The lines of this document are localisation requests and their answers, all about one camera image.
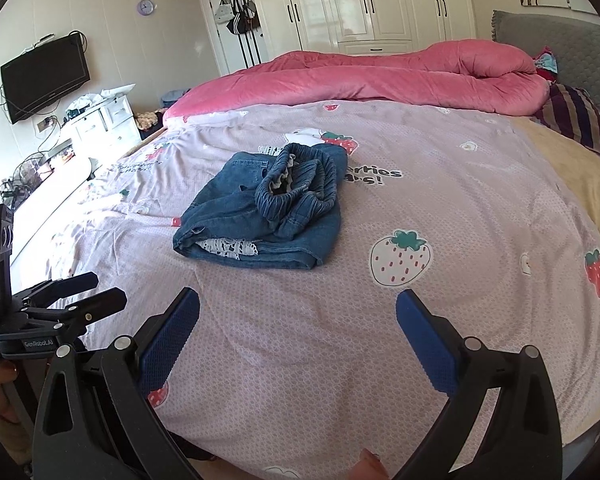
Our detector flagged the black wall television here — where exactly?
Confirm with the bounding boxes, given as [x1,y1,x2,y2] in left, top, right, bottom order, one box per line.
[1,32,91,124]

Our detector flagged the blue denim lace-trimmed pants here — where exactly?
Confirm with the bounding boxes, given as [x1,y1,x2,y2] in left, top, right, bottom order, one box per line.
[172,143,348,270]

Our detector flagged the pink plush comforter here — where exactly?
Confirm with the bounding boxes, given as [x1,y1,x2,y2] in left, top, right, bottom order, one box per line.
[163,39,550,122]

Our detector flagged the hanging bags on door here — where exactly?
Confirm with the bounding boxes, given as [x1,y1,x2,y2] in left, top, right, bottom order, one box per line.
[213,0,262,66]

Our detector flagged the grey quilted headboard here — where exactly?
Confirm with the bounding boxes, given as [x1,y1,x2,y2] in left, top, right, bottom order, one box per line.
[491,10,600,110]

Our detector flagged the left hand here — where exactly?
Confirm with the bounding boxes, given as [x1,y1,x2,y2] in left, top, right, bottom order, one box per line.
[0,361,31,466]

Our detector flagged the pink strawberry print bedsheet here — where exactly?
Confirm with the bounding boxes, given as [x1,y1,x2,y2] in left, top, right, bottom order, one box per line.
[9,97,600,480]

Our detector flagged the yellow blanket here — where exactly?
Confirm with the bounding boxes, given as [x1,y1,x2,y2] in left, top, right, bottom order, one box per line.
[510,117,600,231]

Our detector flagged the right hand red nails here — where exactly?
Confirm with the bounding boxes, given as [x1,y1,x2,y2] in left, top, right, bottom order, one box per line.
[348,448,389,480]

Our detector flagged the white wardrobe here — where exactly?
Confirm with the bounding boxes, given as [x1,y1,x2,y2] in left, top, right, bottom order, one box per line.
[168,0,477,77]

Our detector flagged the purple wall clock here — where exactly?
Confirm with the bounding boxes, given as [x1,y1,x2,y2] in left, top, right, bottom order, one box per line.
[136,0,156,16]

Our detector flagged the white dressing table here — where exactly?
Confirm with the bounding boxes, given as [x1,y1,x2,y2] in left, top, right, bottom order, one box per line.
[0,148,100,261]

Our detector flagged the striped purple pillow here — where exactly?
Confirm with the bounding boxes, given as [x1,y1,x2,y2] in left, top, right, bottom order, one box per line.
[533,82,600,155]

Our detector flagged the white drawer cabinet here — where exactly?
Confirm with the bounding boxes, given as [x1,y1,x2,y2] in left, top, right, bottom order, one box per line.
[60,84,140,164]

